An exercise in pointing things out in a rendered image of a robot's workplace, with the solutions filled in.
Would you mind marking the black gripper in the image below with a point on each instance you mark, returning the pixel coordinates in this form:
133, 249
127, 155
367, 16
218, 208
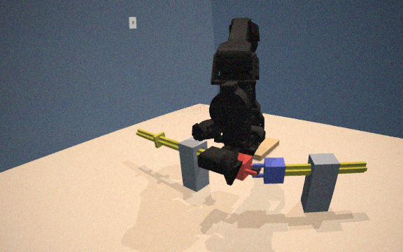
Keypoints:
224, 160

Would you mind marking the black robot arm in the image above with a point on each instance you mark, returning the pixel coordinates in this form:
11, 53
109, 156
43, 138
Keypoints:
239, 69

